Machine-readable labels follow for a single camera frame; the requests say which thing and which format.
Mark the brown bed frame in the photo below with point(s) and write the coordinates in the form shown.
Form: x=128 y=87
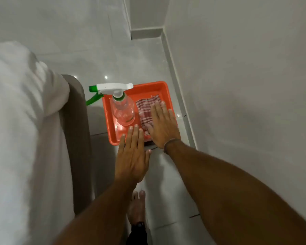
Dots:
x=77 y=140

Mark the person's left hand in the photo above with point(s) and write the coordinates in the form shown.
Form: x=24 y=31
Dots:
x=131 y=160

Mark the person's left middle finger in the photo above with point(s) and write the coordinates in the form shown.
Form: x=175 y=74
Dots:
x=134 y=136

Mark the red white checkered cloth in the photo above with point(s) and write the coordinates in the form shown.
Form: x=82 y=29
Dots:
x=144 y=109

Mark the person's right middle finger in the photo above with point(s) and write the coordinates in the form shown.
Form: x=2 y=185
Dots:
x=159 y=110

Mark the person's left little finger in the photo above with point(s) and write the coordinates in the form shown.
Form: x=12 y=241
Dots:
x=121 y=144

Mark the person's left forearm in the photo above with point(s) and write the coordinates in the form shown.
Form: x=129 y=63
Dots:
x=102 y=214

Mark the black trouser leg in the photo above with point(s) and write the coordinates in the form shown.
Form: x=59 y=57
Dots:
x=137 y=234

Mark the person's bare foot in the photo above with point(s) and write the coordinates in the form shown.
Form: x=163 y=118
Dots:
x=137 y=207

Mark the person's right little finger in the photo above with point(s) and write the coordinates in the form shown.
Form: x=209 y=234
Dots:
x=171 y=115

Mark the person's right thumb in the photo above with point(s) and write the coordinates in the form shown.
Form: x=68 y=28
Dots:
x=149 y=128

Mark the orange plastic tray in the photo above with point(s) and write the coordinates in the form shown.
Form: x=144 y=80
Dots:
x=142 y=91

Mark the person's right forearm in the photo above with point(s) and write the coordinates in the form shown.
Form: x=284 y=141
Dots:
x=234 y=199

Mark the person's right hand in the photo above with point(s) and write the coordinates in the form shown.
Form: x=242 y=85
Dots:
x=164 y=127

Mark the clear spray bottle green trigger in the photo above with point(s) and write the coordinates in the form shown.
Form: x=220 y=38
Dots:
x=122 y=109

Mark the person's left thumb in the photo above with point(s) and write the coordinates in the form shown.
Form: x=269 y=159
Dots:
x=148 y=156

